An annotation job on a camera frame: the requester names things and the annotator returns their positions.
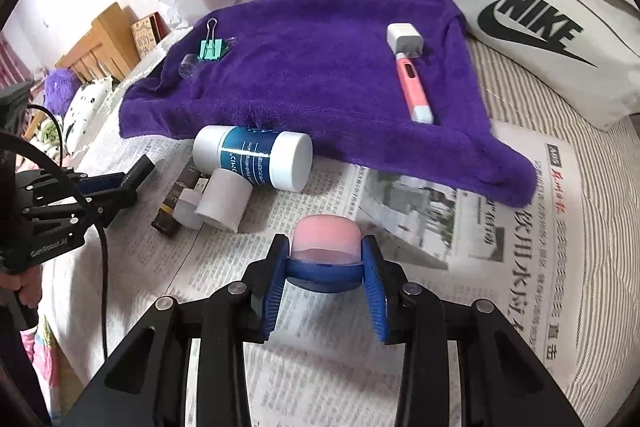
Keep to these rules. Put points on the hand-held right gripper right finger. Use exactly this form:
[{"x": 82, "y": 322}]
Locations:
[{"x": 375, "y": 297}]

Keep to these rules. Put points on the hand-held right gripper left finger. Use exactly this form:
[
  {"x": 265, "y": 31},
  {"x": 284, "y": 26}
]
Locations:
[{"x": 272, "y": 302}]

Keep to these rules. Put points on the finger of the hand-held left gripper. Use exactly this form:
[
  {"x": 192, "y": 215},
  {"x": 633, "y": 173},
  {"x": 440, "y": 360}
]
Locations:
[
  {"x": 100, "y": 183},
  {"x": 107, "y": 202}
]

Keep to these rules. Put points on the black small box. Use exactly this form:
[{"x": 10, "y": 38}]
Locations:
[{"x": 140, "y": 169}]

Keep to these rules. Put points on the brown small box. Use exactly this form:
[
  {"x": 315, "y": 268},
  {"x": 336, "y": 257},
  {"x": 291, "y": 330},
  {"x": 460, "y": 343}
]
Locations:
[{"x": 172, "y": 202}]

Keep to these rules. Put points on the pink navy small container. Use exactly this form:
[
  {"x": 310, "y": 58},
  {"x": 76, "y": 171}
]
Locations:
[{"x": 325, "y": 237}]

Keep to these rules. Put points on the white tape roll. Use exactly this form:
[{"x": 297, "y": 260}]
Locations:
[{"x": 222, "y": 202}]

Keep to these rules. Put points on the clear plastic cap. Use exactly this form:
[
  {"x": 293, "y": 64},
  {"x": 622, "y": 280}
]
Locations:
[{"x": 189, "y": 67}]

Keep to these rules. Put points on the large white blue bottle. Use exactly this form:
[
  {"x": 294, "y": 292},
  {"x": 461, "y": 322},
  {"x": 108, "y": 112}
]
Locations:
[{"x": 250, "y": 157}]

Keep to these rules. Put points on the green binder clip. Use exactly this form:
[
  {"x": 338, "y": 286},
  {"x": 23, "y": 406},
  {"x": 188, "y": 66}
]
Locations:
[{"x": 212, "y": 49}]

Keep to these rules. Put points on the pink pen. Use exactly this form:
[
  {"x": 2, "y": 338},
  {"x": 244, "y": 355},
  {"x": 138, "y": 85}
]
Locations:
[{"x": 415, "y": 87}]

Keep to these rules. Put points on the white charger plug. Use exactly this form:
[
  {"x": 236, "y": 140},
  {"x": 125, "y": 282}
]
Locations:
[{"x": 405, "y": 38}]

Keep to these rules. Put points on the person's left hand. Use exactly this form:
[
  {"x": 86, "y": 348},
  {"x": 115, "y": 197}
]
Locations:
[{"x": 27, "y": 283}]

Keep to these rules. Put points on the polka dot white cloth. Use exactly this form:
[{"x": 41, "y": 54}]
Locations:
[{"x": 87, "y": 112}]

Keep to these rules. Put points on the green blanket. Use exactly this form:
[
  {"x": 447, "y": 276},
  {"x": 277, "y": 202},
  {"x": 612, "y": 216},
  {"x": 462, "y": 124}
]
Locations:
[{"x": 49, "y": 131}]

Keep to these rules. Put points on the purple plush toy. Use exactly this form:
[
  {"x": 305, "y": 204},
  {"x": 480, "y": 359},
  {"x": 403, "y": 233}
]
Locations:
[{"x": 60, "y": 89}]

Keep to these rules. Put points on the pink printed cloth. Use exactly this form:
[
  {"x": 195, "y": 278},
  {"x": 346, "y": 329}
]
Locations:
[{"x": 42, "y": 357}]

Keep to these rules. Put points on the newspaper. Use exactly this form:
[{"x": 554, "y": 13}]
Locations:
[{"x": 500, "y": 257}]

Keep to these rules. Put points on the red striped cloth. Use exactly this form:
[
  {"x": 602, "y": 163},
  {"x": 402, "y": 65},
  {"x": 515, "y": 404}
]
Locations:
[{"x": 12, "y": 62}]

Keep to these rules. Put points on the patterned notebook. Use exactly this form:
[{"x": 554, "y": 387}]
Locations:
[{"x": 146, "y": 36}]

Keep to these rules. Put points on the red book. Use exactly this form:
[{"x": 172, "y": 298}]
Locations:
[{"x": 164, "y": 24}]

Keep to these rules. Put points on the purple towel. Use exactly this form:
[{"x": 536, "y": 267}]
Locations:
[{"x": 310, "y": 72}]

